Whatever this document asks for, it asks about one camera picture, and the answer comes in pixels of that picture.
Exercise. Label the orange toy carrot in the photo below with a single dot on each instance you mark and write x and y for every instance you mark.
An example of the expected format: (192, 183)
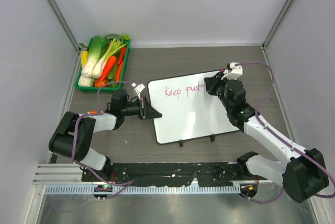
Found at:
(108, 67)

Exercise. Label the white green toy leek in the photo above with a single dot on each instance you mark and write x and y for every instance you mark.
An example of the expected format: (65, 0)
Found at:
(114, 46)

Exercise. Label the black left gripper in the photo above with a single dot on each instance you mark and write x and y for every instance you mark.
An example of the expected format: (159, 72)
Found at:
(146, 111)

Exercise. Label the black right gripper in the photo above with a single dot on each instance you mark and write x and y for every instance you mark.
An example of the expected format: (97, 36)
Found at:
(212, 82)

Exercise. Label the red toy chili pepper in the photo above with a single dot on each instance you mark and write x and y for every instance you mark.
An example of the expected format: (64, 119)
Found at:
(122, 55)

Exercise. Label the orange toy fruit in tray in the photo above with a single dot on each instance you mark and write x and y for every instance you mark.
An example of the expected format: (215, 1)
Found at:
(100, 83)

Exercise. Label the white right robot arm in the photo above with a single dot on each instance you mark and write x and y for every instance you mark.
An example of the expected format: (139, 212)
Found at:
(300, 172)

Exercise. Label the white whiteboard with black frame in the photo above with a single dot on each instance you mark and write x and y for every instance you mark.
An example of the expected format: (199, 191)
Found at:
(187, 110)

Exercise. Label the white green toy bok choy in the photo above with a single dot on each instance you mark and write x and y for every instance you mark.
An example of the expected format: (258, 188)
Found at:
(93, 56)

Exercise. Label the white slotted cable duct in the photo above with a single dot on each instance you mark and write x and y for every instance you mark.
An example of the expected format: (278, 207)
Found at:
(132, 190)

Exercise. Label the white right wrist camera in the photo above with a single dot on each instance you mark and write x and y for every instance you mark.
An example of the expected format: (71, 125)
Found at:
(233, 71)

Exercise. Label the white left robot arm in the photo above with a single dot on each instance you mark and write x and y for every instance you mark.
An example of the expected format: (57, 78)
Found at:
(73, 135)

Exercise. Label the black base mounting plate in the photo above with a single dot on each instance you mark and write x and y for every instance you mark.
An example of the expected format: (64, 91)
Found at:
(208, 174)

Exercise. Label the yellow toy corn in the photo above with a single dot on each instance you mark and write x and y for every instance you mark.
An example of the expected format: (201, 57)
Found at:
(84, 58)

